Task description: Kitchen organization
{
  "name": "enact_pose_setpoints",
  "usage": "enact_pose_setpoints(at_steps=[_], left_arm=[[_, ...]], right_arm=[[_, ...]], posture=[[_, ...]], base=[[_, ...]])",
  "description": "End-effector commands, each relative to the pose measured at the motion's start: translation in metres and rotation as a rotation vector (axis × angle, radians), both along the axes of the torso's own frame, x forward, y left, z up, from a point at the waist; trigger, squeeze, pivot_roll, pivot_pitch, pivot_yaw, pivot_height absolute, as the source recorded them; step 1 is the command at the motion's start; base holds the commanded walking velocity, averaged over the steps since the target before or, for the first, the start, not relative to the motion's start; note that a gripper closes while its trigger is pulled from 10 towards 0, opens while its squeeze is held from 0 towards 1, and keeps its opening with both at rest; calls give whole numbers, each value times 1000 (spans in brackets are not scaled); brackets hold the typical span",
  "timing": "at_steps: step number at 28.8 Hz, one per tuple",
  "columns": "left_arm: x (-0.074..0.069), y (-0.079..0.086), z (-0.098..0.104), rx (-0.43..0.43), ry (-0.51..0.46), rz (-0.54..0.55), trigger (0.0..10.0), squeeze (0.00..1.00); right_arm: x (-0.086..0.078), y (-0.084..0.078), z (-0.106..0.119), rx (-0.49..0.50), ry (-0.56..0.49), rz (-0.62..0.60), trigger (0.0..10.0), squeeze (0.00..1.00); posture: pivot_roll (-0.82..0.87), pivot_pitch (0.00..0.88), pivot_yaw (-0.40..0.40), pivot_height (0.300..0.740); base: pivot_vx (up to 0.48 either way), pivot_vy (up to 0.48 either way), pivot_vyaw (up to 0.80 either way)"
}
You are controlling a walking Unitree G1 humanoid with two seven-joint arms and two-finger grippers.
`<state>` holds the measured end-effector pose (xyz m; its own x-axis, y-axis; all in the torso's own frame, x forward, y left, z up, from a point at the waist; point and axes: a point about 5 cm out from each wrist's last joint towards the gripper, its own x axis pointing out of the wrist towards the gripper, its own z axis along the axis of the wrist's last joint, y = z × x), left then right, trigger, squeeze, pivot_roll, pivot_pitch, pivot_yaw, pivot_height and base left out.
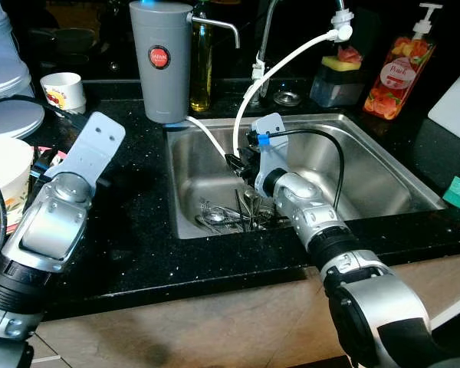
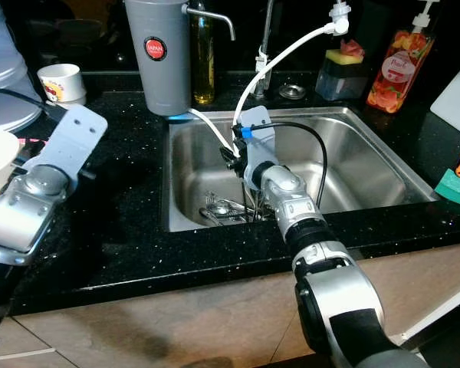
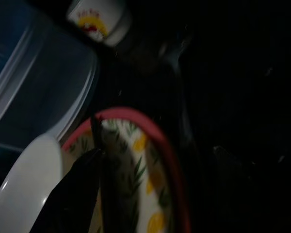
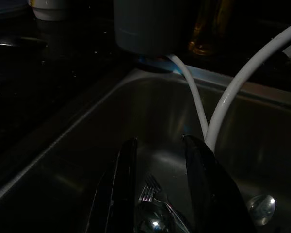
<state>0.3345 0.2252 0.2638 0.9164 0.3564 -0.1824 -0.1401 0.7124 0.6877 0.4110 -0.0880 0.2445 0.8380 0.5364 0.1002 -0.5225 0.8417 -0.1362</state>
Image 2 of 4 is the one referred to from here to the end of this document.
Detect white bowl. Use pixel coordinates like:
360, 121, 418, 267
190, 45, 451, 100
0, 127, 21, 205

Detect white round kitchen appliance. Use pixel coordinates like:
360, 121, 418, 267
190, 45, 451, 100
0, 0, 41, 134

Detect floral plate with pink rim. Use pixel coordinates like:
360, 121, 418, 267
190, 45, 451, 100
15, 136, 48, 166

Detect yellow oil glass bottle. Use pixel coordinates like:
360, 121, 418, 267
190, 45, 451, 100
189, 0, 216, 107

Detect white cup with fruit print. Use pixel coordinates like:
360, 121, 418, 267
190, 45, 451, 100
36, 63, 87, 107

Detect grey water filter dispenser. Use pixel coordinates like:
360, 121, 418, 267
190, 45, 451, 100
123, 0, 237, 118

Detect chrome sink faucet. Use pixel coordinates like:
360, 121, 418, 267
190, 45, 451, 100
251, 0, 278, 101

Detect stainless steel sink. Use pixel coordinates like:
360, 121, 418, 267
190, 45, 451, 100
164, 105, 440, 233

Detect sponge holder with yellow sponge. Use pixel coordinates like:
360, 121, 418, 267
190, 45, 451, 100
315, 39, 370, 102

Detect brown cabinet front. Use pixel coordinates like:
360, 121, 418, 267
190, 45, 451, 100
6, 241, 460, 368

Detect peach dish soap pump bottle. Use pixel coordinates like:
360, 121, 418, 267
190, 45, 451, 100
366, 0, 442, 115

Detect green sponge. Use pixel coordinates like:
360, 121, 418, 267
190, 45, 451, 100
435, 169, 460, 210

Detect white cutting board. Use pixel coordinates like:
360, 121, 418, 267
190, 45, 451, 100
429, 72, 460, 141

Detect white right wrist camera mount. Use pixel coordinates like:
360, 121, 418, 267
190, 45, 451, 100
233, 107, 278, 192

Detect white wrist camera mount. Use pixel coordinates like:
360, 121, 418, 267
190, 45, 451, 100
41, 104, 109, 189
233, 107, 278, 192

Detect short white filter hose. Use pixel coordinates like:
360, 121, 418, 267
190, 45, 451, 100
187, 108, 235, 152

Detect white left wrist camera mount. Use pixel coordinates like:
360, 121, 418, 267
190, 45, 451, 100
41, 104, 109, 189

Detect chrome counter hole ring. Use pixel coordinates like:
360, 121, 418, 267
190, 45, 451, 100
277, 82, 308, 101

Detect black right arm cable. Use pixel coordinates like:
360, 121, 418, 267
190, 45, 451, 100
244, 120, 330, 208

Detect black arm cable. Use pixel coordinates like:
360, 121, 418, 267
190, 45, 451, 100
244, 120, 330, 208
0, 86, 61, 116

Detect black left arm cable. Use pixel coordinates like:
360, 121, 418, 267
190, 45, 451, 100
0, 86, 61, 116

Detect long white faucet hose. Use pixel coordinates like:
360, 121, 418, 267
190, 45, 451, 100
231, 0, 351, 148

